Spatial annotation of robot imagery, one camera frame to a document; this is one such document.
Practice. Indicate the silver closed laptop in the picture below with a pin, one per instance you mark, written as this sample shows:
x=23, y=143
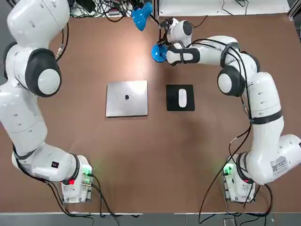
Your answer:
x=127, y=99

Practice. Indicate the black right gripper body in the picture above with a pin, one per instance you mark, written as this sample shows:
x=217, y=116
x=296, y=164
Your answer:
x=167, y=35

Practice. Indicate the grey metal floor box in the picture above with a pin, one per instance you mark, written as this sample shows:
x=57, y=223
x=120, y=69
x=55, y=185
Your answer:
x=229, y=222

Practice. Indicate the blue desk lamp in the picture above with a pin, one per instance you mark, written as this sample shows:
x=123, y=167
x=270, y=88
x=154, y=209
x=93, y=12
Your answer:
x=141, y=18

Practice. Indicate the grey power strip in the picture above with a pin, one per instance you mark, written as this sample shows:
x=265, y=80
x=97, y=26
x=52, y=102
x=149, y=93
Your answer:
x=114, y=13

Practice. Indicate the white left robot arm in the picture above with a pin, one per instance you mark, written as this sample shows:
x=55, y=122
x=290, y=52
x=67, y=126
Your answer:
x=30, y=23

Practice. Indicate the black mouse mat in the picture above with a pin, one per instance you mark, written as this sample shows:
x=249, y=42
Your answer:
x=171, y=99

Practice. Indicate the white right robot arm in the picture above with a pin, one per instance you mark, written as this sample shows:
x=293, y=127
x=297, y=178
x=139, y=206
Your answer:
x=263, y=99

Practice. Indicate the aluminium frame post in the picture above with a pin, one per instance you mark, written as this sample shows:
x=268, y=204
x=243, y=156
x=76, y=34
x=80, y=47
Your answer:
x=295, y=9
x=156, y=8

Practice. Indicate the white computer mouse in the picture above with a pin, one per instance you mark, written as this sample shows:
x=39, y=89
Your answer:
x=182, y=97

